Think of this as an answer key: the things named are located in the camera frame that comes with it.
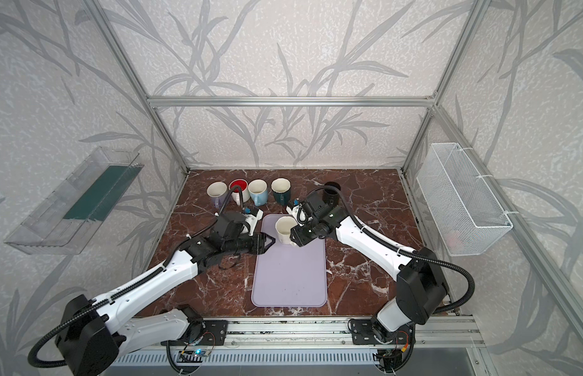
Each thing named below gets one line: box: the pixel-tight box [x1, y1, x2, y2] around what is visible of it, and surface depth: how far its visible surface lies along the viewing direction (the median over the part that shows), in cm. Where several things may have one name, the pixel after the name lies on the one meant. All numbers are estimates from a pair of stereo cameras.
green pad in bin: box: [63, 164, 145, 222], surface depth 69 cm
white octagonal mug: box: [275, 215, 298, 246], surface depth 90 cm
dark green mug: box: [271, 177, 292, 207], surface depth 101 cm
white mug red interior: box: [228, 178, 250, 207], surface depth 107 cm
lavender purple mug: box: [206, 180, 228, 209], surface depth 104 cm
